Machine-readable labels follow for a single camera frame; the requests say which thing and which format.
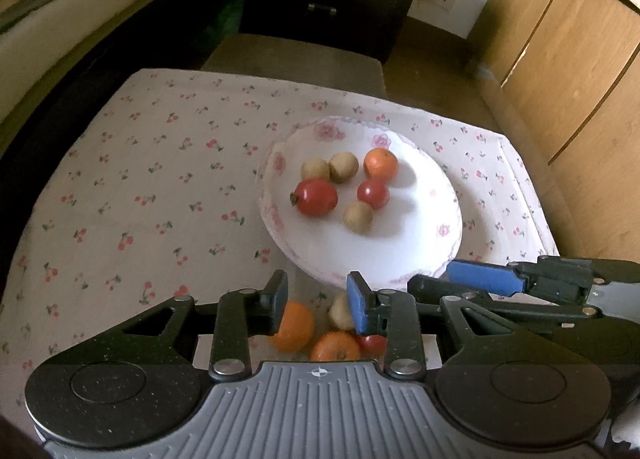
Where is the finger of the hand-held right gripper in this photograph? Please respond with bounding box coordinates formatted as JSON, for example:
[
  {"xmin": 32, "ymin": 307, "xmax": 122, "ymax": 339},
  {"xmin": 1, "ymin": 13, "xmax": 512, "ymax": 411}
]
[
  {"xmin": 446, "ymin": 255, "xmax": 601, "ymax": 299},
  {"xmin": 407, "ymin": 275, "xmax": 597, "ymax": 335}
]

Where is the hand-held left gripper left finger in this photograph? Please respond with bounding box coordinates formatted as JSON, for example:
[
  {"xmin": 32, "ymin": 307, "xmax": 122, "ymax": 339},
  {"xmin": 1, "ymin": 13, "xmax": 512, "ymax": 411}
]
[{"xmin": 100, "ymin": 270, "xmax": 289, "ymax": 384}]

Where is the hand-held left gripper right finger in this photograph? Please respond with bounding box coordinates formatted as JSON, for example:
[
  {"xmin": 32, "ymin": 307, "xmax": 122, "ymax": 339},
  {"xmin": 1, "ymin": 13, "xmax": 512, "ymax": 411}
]
[{"xmin": 346, "ymin": 270, "xmax": 531, "ymax": 382}]

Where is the tan longan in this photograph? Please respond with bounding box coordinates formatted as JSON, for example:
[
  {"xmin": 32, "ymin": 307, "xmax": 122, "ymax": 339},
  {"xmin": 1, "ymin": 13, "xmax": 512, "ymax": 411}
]
[
  {"xmin": 328, "ymin": 152, "xmax": 359, "ymax": 184},
  {"xmin": 343, "ymin": 201, "xmax": 375, "ymax": 234},
  {"xmin": 328, "ymin": 292, "xmax": 357, "ymax": 331},
  {"xmin": 301, "ymin": 158, "xmax": 331, "ymax": 183}
]

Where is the orange tangerine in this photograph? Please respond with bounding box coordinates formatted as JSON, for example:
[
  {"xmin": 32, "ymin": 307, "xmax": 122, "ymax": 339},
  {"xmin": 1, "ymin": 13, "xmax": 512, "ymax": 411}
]
[
  {"xmin": 309, "ymin": 331, "xmax": 362, "ymax": 363},
  {"xmin": 267, "ymin": 301, "xmax": 316, "ymax": 354},
  {"xmin": 363, "ymin": 148, "xmax": 399, "ymax": 180}
]

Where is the white floral bowl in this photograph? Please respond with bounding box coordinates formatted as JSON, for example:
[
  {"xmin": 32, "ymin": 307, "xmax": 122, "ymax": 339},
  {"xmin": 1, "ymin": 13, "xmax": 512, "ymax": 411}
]
[{"xmin": 256, "ymin": 115, "xmax": 463, "ymax": 290}]

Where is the small red tomato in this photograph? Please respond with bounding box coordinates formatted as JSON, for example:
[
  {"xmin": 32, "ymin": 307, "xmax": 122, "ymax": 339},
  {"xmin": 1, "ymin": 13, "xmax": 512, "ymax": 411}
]
[{"xmin": 357, "ymin": 178, "xmax": 390, "ymax": 210}]

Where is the cherry print tablecloth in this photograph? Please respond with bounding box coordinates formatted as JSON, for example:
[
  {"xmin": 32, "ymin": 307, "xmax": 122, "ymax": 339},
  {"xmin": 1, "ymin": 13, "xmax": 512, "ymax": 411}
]
[{"xmin": 0, "ymin": 68, "xmax": 561, "ymax": 392}]

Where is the light wooden wardrobe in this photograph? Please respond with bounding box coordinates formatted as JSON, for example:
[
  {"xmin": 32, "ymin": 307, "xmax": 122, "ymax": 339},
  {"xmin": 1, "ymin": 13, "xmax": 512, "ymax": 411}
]
[{"xmin": 465, "ymin": 0, "xmax": 640, "ymax": 260}]

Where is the brown stool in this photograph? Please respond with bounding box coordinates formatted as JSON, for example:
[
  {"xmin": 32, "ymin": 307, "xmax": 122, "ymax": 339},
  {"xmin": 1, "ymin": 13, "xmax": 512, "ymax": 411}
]
[{"xmin": 202, "ymin": 34, "xmax": 386, "ymax": 98}]

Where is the green bag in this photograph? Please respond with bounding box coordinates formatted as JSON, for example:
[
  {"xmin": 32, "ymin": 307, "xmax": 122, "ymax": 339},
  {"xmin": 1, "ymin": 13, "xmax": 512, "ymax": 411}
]
[{"xmin": 215, "ymin": 0, "xmax": 244, "ymax": 40}]

